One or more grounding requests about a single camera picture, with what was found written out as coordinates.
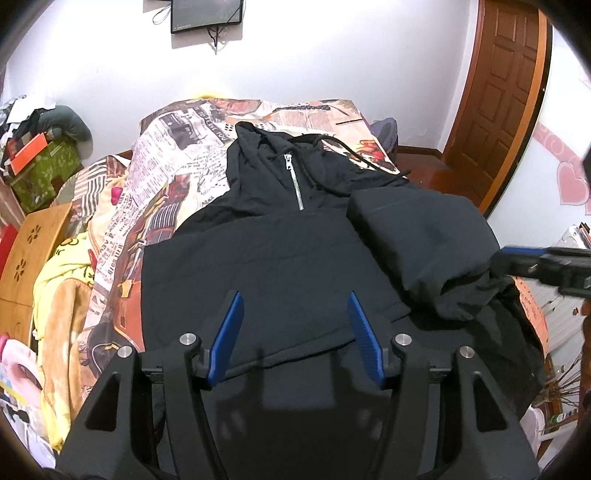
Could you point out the black zip hoodie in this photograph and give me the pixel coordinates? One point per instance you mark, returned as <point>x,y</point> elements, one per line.
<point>286,258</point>

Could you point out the black wall monitor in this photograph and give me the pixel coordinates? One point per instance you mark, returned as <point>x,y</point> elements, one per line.
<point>207,14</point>

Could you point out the brown wooden door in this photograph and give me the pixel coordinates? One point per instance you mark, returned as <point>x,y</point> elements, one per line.
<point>503,92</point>

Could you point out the bamboo folding table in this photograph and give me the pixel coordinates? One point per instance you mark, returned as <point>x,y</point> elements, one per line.
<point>34,249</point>

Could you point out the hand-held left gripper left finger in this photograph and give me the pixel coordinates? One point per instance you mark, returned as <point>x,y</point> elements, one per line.
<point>227,332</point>

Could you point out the pink heart wall stickers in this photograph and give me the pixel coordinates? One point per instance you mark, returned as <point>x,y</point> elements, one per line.
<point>570,180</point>

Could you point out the grey pillow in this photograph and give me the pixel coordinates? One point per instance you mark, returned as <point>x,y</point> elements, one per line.
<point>69,122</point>

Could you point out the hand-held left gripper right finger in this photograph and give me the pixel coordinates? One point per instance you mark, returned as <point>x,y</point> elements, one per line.
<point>364,339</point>

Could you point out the green patterned box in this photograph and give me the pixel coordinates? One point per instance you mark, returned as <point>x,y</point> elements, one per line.
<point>46,180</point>

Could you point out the newspaper print blanket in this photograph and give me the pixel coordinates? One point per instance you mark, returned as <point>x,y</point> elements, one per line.
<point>184,152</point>

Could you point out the yellow fleece blanket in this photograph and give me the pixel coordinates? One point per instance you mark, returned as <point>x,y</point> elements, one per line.
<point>60,300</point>

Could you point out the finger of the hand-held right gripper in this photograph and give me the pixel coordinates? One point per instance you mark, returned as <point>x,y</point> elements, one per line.
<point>515,264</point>

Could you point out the purple pillow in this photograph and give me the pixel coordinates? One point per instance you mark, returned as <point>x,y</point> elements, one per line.
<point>387,131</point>

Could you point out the orange flat packet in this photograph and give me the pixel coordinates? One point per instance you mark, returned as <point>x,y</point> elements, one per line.
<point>28,154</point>

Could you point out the bundle of dried sticks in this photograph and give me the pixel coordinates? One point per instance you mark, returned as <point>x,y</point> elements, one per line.
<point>561,385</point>

